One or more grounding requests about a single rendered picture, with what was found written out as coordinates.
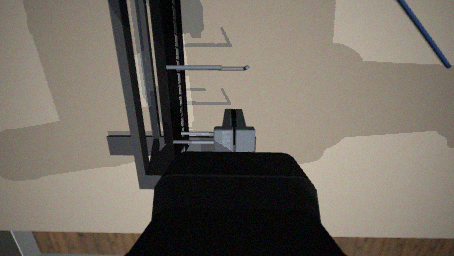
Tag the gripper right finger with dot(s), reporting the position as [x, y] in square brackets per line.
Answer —
[244, 137]

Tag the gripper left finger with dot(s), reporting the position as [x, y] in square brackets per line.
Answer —
[224, 135]

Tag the blue cable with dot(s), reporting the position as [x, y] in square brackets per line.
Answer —
[424, 33]

